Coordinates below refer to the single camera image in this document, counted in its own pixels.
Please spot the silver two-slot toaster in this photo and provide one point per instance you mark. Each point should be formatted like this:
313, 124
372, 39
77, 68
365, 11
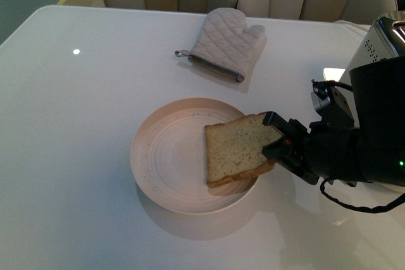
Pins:
376, 39

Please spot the slice of toast bread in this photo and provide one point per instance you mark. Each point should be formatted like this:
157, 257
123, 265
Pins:
234, 149

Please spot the grey quilted oven mitt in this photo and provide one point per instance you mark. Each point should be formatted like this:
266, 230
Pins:
226, 45

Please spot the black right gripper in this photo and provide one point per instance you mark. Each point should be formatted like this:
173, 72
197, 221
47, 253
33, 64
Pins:
324, 152

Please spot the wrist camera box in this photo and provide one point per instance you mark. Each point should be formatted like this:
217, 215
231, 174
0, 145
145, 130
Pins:
331, 104

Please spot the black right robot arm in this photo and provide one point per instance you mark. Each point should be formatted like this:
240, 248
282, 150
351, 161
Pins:
360, 136

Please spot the beige round plate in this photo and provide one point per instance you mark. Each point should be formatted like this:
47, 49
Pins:
168, 158

